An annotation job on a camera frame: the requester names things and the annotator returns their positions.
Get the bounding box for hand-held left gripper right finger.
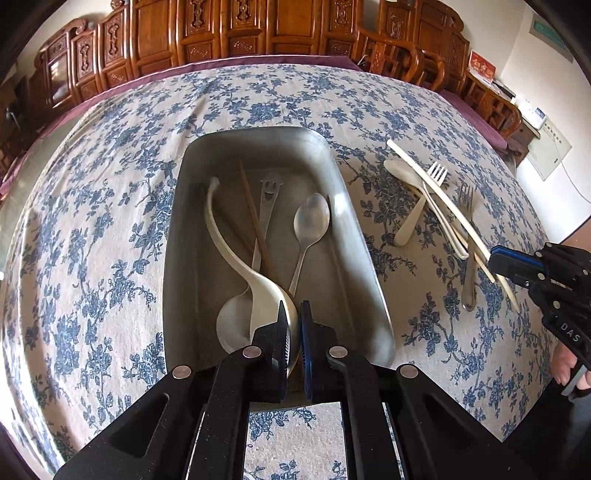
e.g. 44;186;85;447
299;300;527;480

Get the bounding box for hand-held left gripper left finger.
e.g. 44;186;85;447
55;302;289;480

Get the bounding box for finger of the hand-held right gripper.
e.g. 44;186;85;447
488;261;543;289
489;246;546;269

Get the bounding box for cream chopstick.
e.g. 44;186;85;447
387;139;522;311
416;180;497;283

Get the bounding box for metal fork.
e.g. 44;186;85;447
457;182;477;311

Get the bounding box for white curved-handle ladle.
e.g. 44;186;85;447
205;176;298;370

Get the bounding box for rectangular metal tray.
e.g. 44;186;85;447
163;127;395;407

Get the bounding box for brown wooden chopstick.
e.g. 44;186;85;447
240;180;278;282
238;159;275;282

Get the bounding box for cream-handled fork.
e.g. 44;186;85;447
394;161;450;247

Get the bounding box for white plastic spoon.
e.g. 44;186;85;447
383;159;469;259

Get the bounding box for smiley-handle metal spoon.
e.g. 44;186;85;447
216;171;284;356

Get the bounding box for person's right hand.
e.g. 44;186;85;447
551;344;579;388

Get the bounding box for wooden side table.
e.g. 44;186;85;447
507;113;541;163

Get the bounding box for purple armchair cushion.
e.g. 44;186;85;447
438;90;509;151

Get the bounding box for white desk phone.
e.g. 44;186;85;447
517;99;548;131

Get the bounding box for red box on side table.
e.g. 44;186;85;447
468;52;497;85

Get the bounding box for blue floral tablecloth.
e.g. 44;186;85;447
0;62;568;480

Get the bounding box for carved wooden armchair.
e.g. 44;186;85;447
355;0;522;139

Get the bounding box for white wall panel box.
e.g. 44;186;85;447
526;117;573;181

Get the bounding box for grey wall box green label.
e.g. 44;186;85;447
529;14;572;61

